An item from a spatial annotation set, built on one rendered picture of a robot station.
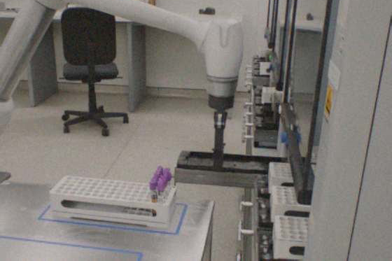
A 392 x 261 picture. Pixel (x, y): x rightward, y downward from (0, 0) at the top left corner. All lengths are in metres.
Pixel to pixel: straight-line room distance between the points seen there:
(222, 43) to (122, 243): 0.59
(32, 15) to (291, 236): 1.03
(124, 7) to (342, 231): 0.84
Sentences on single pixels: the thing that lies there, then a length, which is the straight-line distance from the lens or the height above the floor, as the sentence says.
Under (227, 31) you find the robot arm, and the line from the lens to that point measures 1.30.
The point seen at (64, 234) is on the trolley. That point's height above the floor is 0.82.
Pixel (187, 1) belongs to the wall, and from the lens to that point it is 4.93.
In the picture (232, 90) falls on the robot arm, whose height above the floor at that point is 1.06.
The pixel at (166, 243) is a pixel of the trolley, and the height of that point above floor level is 0.82.
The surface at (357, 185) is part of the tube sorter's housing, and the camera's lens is 0.83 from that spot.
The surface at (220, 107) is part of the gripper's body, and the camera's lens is 1.35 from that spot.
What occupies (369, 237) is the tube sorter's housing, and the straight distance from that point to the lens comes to 0.88.
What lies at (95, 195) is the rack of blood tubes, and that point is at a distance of 1.15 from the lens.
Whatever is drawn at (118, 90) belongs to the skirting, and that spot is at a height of 0.04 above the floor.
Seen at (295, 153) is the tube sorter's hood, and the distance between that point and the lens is 1.11.
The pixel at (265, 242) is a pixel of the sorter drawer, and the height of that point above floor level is 0.82.
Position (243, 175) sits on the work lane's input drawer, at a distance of 1.44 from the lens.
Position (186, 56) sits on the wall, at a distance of 5.00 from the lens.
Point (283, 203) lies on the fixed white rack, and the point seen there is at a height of 0.86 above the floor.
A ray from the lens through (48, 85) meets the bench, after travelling 5.18.
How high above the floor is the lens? 1.41
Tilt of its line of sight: 22 degrees down
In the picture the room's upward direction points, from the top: 1 degrees clockwise
